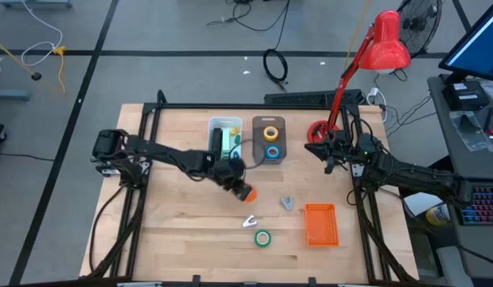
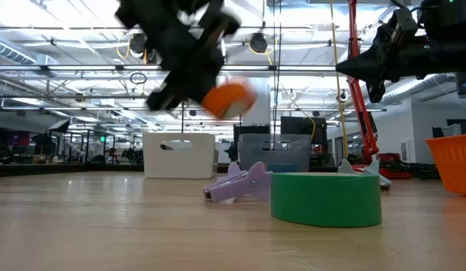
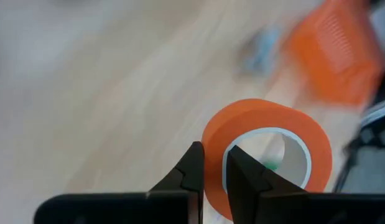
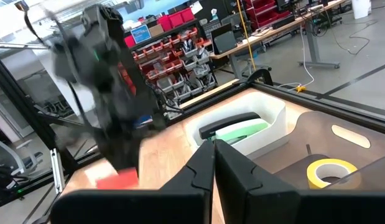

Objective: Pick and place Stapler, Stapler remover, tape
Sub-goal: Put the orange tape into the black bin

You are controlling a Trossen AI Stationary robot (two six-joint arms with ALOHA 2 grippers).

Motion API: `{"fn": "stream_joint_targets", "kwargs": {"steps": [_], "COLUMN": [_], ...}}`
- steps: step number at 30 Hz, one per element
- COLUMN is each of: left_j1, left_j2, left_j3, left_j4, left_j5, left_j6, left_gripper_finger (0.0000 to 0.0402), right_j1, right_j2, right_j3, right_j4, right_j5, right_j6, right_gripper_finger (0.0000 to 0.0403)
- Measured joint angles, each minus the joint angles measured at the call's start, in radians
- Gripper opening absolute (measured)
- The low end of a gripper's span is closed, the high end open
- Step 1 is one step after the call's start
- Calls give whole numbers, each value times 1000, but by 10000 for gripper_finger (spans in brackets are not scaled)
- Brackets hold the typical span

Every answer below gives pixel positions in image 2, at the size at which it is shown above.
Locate black ceiling spotlight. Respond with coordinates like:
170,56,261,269
129,32,160,65
248,32,270,54

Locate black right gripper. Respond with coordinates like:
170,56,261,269
336,29,430,104

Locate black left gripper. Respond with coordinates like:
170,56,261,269
115,0,241,112

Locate orange tape roll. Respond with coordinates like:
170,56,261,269
201,81,257,120

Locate orange plastic basket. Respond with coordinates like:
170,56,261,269
425,133,466,197

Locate purple staple remover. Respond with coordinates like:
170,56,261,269
203,161,273,204

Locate white building column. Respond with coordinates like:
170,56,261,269
251,77,272,127

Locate black monitor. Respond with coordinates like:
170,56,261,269
280,116,327,146

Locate green tape roll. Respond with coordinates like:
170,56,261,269
270,172,382,228

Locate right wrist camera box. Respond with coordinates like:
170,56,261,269
388,8,420,41

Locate grey translucent bin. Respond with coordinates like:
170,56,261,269
238,133,312,173

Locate white plastic bin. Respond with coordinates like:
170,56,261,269
142,132,217,180

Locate black hanging cable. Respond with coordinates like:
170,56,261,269
272,0,283,150

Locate black equipment case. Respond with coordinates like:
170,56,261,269
233,125,271,144

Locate yellow hanging rope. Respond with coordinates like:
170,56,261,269
328,0,349,159

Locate black studio light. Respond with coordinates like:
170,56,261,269
47,118,72,133

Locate light blue staple remover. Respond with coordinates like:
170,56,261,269
337,159,392,190

